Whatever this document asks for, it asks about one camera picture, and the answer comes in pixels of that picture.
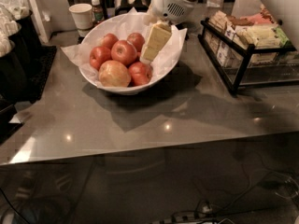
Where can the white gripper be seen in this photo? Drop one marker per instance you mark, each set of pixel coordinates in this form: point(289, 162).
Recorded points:
point(165, 6)

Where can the red apple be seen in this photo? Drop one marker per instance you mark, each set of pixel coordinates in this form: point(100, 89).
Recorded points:
point(137, 40)
point(124, 52)
point(98, 56)
point(108, 40)
point(141, 73)

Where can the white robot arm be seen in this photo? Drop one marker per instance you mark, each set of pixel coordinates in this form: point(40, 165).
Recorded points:
point(287, 12)

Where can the yellowish apple front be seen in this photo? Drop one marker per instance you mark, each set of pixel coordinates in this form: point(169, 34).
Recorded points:
point(114, 74)

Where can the white bowl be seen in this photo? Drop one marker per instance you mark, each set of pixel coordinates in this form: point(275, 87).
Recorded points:
point(130, 89)

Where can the small glass bottle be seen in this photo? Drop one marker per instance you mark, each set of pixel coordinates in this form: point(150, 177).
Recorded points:
point(98, 15)

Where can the white paper cup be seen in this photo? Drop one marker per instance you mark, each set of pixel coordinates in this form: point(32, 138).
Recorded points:
point(82, 15)

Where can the black container left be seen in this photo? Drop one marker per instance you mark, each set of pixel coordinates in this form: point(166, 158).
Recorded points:
point(21, 64)

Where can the black wire condiment rack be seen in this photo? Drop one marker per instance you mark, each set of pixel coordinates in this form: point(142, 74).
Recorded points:
point(247, 67)

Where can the power strip with cables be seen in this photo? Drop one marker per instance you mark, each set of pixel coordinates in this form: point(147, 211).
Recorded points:
point(205, 212)

